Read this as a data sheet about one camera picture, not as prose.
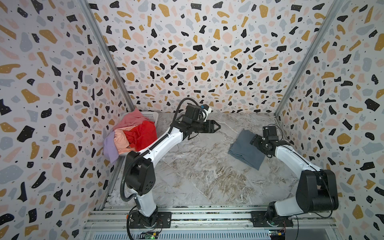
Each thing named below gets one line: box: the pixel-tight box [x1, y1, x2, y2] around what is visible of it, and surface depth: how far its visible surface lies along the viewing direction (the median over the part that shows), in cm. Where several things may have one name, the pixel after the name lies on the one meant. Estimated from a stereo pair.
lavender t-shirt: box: [103, 131, 119, 164], surface depth 87 cm
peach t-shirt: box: [113, 125, 138, 155], surface depth 87 cm
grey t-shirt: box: [227, 128, 266, 171], surface depth 97 cm
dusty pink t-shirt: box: [113, 108, 149, 130], surface depth 105 cm
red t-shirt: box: [123, 120, 158, 152], surface depth 96 cm
